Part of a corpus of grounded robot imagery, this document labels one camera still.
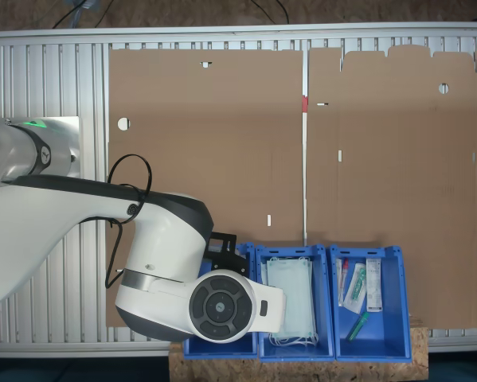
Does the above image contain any stack of white masks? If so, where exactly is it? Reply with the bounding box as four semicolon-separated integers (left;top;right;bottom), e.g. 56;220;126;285
261;255;320;347

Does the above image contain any red capped tube packet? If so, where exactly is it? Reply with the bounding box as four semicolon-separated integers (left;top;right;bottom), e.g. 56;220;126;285
335;257;351;308

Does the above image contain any blue bin with masks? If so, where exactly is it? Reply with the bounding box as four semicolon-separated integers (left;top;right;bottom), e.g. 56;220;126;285
255;244;337;362

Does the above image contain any green tube in clear packet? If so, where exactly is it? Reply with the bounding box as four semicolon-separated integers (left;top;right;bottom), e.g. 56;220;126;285
342;262;369;314

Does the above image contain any blue bin with gauze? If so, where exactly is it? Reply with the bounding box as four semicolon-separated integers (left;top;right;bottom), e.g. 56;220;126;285
182;241;260;360

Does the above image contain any brown cardboard sheet notched edge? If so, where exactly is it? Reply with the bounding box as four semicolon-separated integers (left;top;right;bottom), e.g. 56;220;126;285
306;45;477;330

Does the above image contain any long white printed packet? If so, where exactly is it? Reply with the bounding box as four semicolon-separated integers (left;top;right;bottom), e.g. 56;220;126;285
365;257;384;314

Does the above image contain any loose green tube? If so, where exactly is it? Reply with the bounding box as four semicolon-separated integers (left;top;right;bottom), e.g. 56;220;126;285
345;311;370;344

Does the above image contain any chipboard wood block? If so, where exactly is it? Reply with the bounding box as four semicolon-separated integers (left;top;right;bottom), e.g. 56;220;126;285
168;316;430;382

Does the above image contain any blue bin with syringes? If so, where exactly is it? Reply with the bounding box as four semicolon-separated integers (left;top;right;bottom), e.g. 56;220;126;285
328;244;413;363

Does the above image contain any black gripper camera mount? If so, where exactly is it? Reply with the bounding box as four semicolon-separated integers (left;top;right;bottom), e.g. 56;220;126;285
203;232;252;276

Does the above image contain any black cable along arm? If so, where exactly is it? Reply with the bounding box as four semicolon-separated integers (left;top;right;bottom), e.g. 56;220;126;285
104;154;154;290

